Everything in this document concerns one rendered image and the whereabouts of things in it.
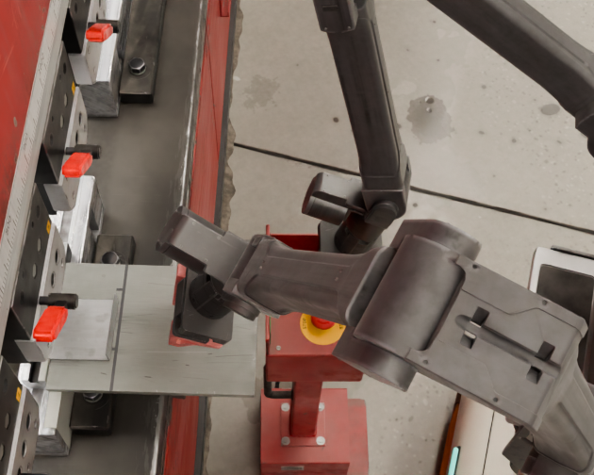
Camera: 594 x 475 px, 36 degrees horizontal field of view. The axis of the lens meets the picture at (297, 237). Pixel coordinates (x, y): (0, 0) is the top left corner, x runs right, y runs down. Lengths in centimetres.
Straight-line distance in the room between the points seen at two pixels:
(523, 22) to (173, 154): 67
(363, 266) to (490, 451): 133
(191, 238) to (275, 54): 183
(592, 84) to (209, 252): 47
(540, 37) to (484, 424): 108
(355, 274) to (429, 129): 201
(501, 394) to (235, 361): 65
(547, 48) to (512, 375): 56
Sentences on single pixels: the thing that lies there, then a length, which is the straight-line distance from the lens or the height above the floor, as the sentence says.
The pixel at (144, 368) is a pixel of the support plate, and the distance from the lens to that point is 120.
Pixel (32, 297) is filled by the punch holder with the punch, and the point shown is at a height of 120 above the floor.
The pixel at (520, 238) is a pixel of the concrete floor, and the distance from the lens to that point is 251.
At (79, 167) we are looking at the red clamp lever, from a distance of 107.
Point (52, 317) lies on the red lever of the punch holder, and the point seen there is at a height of 123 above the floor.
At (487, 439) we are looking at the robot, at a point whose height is 28.
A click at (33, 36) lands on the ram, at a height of 136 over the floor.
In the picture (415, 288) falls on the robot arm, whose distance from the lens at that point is 59.
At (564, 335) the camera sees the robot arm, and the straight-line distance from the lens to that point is 60.
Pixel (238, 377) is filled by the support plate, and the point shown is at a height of 100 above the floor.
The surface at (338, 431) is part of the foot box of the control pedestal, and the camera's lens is 209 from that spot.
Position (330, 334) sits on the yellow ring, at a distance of 145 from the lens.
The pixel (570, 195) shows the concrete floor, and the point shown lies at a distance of 262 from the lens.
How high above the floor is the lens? 211
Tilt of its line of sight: 61 degrees down
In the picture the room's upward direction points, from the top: 3 degrees clockwise
